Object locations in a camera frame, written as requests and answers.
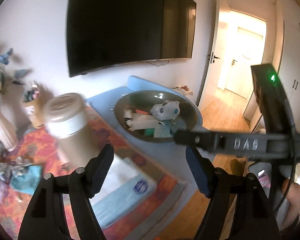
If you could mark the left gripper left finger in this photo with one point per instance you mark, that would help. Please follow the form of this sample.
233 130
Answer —
45 215

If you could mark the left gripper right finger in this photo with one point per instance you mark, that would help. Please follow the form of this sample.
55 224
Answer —
253 215

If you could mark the light blue paper bag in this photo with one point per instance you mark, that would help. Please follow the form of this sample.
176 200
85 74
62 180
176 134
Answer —
163 130

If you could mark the white plush toy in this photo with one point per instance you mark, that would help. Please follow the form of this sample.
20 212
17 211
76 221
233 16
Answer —
167 110

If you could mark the teal blue towel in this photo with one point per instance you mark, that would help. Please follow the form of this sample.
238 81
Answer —
175 126

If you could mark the teal green bean bag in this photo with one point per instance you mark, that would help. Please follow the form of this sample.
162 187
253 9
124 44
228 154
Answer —
149 132

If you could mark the person right hand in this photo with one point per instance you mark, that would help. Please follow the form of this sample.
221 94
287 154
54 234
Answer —
293 197

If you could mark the white tissue pack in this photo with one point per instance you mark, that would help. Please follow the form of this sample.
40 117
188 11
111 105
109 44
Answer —
125 187

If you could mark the gold lidded canister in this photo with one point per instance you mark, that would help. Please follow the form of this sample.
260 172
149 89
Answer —
67 120

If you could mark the white wardrobe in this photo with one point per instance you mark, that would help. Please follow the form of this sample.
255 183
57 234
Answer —
283 38

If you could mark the white ribbed vase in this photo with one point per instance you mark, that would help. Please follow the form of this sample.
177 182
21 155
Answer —
8 135

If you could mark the cardboard pen holder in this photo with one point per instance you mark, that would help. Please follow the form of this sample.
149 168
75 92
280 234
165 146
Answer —
33 104

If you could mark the blue table mat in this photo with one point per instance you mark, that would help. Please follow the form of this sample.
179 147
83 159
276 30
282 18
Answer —
177 217

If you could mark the white door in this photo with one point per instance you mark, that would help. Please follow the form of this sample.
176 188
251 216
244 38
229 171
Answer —
238 43

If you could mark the dark round tray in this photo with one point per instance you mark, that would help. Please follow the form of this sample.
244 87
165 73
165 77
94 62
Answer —
142 102

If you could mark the wall mounted television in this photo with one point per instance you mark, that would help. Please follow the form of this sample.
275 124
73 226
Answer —
106 33

